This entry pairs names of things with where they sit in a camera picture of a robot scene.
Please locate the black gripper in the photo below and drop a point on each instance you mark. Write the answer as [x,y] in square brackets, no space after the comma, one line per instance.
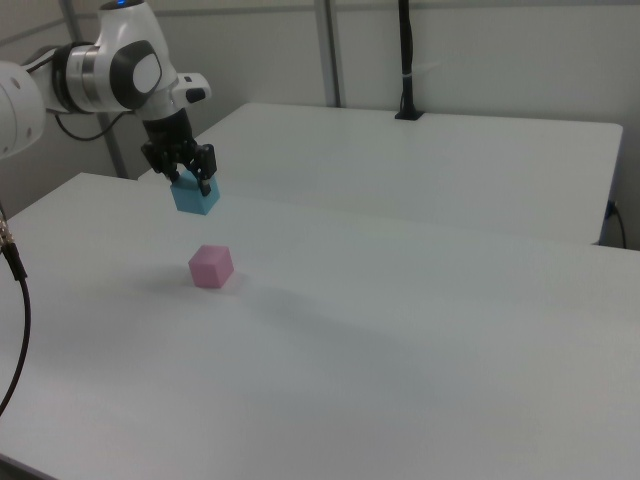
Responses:
[167,132]

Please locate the blue cube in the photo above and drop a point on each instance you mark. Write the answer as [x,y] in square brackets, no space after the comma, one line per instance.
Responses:
[192,200]

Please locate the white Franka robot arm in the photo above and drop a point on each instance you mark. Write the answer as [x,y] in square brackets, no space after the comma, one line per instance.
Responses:
[125,50]

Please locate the pink cube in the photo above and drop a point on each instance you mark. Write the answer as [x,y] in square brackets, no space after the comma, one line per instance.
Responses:
[210,267]

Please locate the white table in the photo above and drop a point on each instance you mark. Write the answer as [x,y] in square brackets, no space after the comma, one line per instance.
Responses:
[400,165]

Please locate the black mounting pole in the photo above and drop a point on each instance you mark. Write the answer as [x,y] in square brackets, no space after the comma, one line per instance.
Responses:
[407,50]

